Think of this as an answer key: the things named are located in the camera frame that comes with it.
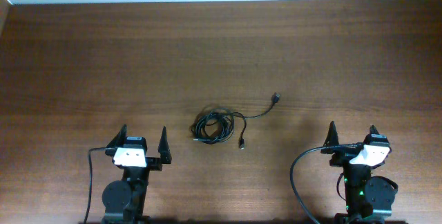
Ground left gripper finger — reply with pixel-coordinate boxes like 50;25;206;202
106;124;127;149
158;127;172;164

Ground thick black USB cable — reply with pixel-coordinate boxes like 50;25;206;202
190;92;282;145

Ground thin black USB cable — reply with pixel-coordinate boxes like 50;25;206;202
220;111;248;151

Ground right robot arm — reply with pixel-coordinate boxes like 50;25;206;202
321;122;398;224

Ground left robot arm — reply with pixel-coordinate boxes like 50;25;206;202
102;125;172;224

